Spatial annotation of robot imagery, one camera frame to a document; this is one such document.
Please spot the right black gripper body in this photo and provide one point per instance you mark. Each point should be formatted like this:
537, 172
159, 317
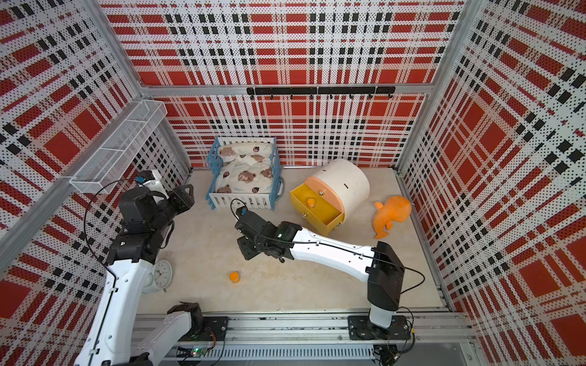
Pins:
249, 248

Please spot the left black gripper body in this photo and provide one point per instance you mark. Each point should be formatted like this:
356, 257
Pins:
177, 203

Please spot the orange paint can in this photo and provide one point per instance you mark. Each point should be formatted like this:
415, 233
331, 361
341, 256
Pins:
234, 277

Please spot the yellow paint can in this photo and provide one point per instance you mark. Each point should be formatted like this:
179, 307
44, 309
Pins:
311, 201

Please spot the round cabinet with coloured drawers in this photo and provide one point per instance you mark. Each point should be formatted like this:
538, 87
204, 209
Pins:
338, 188

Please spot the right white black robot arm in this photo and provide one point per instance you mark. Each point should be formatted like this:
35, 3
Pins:
377, 266

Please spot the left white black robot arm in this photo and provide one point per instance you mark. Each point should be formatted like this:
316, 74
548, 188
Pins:
147, 216

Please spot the blue white toy crib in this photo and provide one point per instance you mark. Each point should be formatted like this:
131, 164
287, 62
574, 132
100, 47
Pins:
259, 201

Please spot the bear print bedding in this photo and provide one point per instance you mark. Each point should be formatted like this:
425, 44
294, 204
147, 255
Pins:
246, 168

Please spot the white alarm clock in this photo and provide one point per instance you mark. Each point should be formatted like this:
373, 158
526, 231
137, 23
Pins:
159, 278

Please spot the orange plush toy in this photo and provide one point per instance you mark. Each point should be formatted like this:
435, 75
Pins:
396, 209

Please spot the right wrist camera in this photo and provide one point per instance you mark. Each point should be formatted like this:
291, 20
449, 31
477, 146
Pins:
241, 211

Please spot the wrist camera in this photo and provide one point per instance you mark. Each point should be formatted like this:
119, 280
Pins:
152, 179
241, 211

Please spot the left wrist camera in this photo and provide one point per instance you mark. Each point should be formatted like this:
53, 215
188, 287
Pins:
152, 179

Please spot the white wire wall basket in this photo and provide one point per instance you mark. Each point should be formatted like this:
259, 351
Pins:
114, 155

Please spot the black hook rail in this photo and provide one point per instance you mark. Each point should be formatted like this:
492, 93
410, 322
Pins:
322, 90

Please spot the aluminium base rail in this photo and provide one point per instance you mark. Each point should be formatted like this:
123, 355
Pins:
418, 337

